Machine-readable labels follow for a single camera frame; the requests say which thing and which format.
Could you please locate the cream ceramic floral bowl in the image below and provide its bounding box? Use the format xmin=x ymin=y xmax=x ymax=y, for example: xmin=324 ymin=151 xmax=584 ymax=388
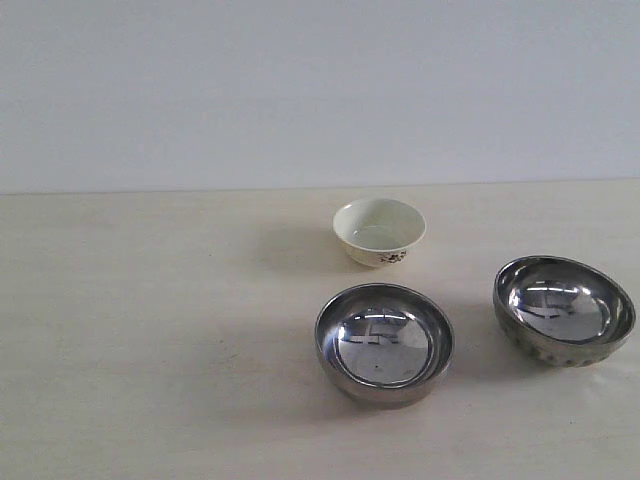
xmin=332 ymin=198 xmax=427 ymax=268

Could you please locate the smooth stainless steel bowl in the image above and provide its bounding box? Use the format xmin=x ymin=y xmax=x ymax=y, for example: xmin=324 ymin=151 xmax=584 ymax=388
xmin=314 ymin=283 xmax=455 ymax=409

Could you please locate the ribbed stainless steel bowl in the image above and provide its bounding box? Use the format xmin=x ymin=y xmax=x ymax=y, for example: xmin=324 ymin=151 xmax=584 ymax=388
xmin=492 ymin=255 xmax=636 ymax=368

